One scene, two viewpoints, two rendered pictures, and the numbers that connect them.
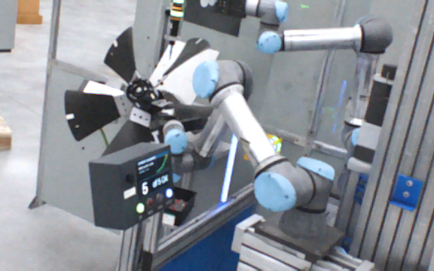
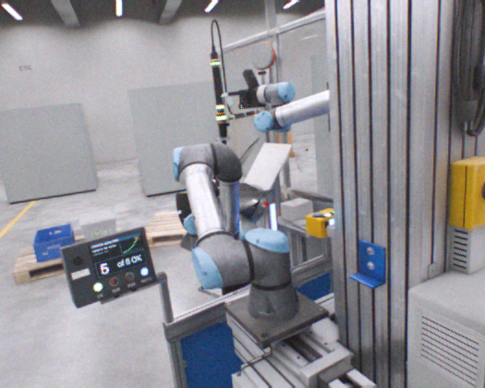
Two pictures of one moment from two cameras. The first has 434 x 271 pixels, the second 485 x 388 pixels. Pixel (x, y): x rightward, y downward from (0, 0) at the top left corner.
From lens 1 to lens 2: 124 cm
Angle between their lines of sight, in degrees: 31
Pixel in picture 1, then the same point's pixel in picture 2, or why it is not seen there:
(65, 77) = not seen: hidden behind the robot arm
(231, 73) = (196, 154)
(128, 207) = (79, 286)
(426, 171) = (384, 233)
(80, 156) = not seen: hidden behind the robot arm
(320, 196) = (267, 272)
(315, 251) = (260, 335)
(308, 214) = (261, 291)
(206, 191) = not seen: hidden behind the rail
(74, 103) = (180, 201)
